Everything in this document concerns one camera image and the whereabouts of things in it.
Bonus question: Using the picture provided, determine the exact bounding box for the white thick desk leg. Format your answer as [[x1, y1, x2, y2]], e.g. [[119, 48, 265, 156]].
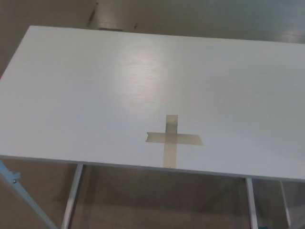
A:
[[245, 177, 259, 229]]

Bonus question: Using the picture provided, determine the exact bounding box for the white thin desk leg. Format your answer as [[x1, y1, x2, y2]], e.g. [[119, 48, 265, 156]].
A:
[[280, 180, 292, 229]]

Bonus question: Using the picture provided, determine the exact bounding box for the light blue metal frame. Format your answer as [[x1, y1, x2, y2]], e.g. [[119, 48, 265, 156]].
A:
[[0, 159, 58, 229]]

